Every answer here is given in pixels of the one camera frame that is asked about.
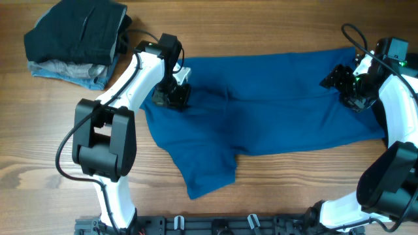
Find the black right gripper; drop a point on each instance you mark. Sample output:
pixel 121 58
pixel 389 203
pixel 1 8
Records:
pixel 337 79

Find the blue polo shirt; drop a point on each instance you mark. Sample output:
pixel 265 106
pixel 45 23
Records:
pixel 255 105

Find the folded light blue jeans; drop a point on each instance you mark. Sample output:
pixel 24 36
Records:
pixel 98 83

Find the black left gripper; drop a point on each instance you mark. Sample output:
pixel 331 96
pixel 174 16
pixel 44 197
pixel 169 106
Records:
pixel 178 102

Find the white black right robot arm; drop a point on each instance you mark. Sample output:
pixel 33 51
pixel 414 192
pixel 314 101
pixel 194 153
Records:
pixel 387 191

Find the folded grey garment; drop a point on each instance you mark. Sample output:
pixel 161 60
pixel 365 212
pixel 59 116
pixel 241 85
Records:
pixel 70 69

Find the folded black garment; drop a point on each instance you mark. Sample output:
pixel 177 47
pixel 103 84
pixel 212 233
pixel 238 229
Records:
pixel 84 31

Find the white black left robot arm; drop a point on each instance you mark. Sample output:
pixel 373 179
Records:
pixel 104 139

